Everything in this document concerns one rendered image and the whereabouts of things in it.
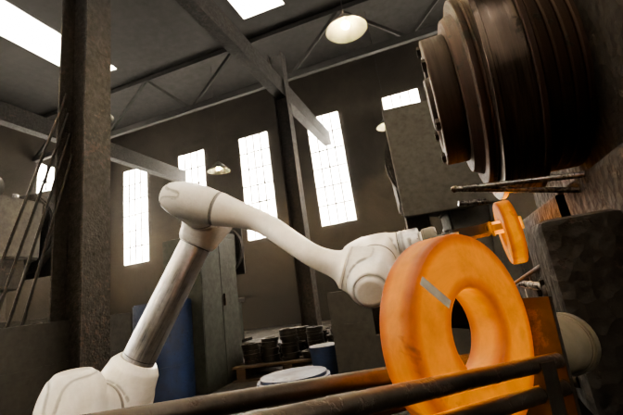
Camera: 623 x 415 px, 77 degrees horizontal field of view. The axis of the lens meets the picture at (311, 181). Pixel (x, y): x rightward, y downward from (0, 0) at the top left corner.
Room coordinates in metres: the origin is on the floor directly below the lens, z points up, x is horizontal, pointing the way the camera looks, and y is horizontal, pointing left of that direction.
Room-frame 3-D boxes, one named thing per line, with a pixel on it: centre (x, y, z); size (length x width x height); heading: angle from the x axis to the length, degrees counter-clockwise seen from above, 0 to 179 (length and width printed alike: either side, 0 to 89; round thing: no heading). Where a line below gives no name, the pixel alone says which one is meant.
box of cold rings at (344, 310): (3.60, -0.58, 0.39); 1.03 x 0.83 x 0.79; 76
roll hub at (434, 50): (0.80, -0.31, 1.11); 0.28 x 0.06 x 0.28; 162
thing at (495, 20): (0.77, -0.40, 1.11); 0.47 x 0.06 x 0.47; 162
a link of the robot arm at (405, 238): (1.03, -0.24, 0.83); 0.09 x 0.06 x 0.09; 163
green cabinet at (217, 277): (4.36, 1.33, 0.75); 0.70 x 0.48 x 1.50; 162
